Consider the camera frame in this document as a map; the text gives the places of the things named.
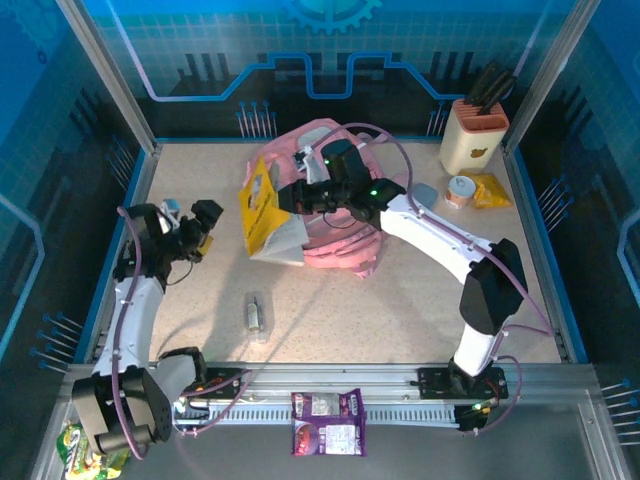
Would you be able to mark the yellow book with cartoon cover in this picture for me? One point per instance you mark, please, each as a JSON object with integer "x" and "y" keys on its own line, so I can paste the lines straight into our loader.
{"x": 260, "y": 220}

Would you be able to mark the pink student backpack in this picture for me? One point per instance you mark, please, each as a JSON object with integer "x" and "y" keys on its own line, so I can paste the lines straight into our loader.
{"x": 340, "y": 245}

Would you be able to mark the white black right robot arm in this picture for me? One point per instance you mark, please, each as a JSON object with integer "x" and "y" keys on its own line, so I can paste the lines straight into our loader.
{"x": 430, "y": 230}

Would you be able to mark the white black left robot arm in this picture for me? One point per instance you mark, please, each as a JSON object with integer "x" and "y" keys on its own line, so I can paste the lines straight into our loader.
{"x": 135, "y": 320}

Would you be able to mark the purple snack bag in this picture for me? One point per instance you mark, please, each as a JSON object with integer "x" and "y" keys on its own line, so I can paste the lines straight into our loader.
{"x": 327, "y": 425}

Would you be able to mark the green yellow snack bag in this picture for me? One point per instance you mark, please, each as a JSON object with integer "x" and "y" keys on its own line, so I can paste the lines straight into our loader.
{"x": 75, "y": 460}

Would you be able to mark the can with white lid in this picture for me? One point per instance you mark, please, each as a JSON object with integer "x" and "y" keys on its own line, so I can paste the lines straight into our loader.
{"x": 460, "y": 192}

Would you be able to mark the cream knife block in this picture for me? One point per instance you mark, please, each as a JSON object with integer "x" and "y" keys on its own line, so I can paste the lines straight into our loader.
{"x": 465, "y": 145}

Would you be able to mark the small control board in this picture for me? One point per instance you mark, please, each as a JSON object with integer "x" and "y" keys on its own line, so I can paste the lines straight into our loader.
{"x": 475, "y": 417}
{"x": 192, "y": 412}

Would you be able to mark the aluminium mounting beam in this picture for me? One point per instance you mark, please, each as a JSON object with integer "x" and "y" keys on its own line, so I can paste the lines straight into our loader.
{"x": 325, "y": 374}

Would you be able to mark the aluminium table side rail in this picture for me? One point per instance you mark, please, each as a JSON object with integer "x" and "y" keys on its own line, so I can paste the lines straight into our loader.
{"x": 531, "y": 225}
{"x": 146, "y": 175}

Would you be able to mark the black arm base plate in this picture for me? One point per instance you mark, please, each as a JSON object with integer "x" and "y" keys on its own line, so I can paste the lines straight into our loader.
{"x": 432, "y": 382}
{"x": 227, "y": 376}

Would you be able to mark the aluminium frame post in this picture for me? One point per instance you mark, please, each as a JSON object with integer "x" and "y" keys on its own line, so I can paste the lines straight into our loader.
{"x": 110, "y": 75}
{"x": 545, "y": 75}

